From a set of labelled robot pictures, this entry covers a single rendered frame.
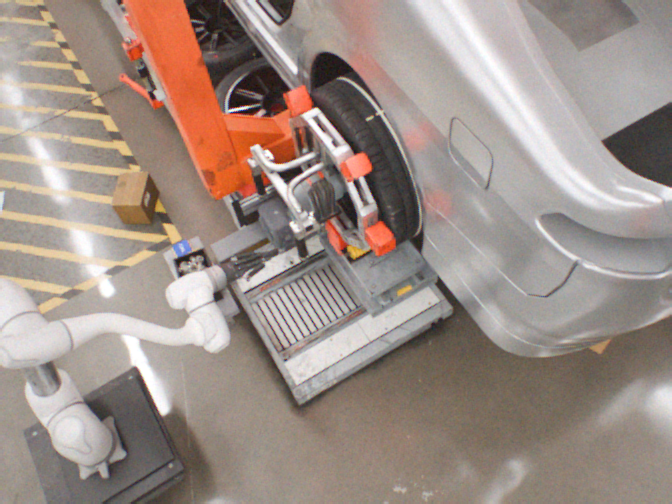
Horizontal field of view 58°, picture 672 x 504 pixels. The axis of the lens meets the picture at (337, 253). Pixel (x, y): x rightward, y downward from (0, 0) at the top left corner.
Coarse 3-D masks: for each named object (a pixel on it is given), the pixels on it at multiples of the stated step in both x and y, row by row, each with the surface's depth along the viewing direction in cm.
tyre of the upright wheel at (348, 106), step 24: (312, 96) 219; (336, 96) 207; (360, 96) 206; (336, 120) 208; (360, 120) 200; (312, 144) 251; (360, 144) 199; (384, 144) 199; (384, 168) 200; (384, 192) 202; (408, 192) 205; (384, 216) 212; (408, 216) 211
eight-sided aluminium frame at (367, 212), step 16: (320, 112) 211; (304, 128) 235; (304, 144) 246; (336, 144) 207; (336, 160) 201; (352, 192) 204; (368, 192) 205; (368, 208) 206; (336, 224) 247; (352, 224) 246; (352, 240) 235
